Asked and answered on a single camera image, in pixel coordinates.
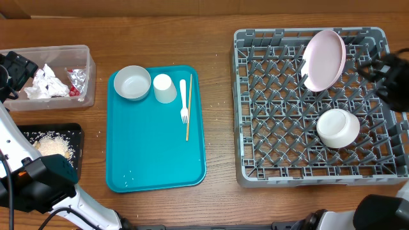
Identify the teal plastic tray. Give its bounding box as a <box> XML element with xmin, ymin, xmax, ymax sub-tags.
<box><xmin>106</xmin><ymin>65</ymin><xmax>206</xmax><ymax>193</ymax></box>

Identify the grey dishwasher rack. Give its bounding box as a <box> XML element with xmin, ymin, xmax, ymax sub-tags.
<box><xmin>232</xmin><ymin>27</ymin><xmax>408</xmax><ymax>188</ymax></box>

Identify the food waste pile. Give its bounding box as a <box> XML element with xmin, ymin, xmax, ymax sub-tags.
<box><xmin>23</xmin><ymin>131</ymin><xmax>75</xmax><ymax>165</ymax></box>

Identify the white paper cup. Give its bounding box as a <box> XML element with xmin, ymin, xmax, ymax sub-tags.
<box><xmin>153</xmin><ymin>73</ymin><xmax>177</xmax><ymax>104</ymax></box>

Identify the aluminium foil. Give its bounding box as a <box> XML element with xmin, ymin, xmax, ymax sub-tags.
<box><xmin>66</xmin><ymin>69</ymin><xmax>86</xmax><ymax>93</ymax></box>

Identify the wooden chopstick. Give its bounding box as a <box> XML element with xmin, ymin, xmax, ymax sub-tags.
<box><xmin>185</xmin><ymin>74</ymin><xmax>192</xmax><ymax>141</ymax></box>

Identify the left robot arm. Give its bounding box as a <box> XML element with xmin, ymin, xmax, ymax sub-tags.
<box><xmin>1</xmin><ymin>106</ymin><xmax>133</xmax><ymax>229</ymax></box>

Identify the white napkin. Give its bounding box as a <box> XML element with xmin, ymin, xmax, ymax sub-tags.
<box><xmin>24</xmin><ymin>86</ymin><xmax>42</xmax><ymax>100</ymax></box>
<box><xmin>33</xmin><ymin>64</ymin><xmax>70</xmax><ymax>99</ymax></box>

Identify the black plastic bin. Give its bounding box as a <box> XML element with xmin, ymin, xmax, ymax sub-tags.
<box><xmin>18</xmin><ymin>123</ymin><xmax>84</xmax><ymax>178</ymax></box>

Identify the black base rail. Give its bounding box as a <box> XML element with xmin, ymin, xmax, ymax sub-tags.
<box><xmin>134</xmin><ymin>221</ymin><xmax>295</xmax><ymax>230</ymax></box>

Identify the red sauce packet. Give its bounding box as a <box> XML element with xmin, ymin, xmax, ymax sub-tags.
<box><xmin>69</xmin><ymin>85</ymin><xmax>81</xmax><ymax>96</ymax></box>

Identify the white bowl with peanuts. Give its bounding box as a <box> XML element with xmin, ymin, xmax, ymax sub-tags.
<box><xmin>316</xmin><ymin>109</ymin><xmax>360</xmax><ymax>148</ymax></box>

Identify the white plastic fork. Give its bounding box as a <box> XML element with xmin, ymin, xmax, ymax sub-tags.
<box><xmin>180</xmin><ymin>79</ymin><xmax>189</xmax><ymax>124</ymax></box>

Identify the white round plate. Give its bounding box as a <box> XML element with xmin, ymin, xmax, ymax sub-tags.
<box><xmin>301</xmin><ymin>30</ymin><xmax>346</xmax><ymax>92</ymax></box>

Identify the clear plastic bin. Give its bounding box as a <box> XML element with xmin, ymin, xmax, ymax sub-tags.
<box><xmin>4</xmin><ymin>45</ymin><xmax>96</xmax><ymax>111</ymax></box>

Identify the grey bowl with rice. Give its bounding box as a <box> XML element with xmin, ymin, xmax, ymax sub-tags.
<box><xmin>114</xmin><ymin>65</ymin><xmax>151</xmax><ymax>101</ymax></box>

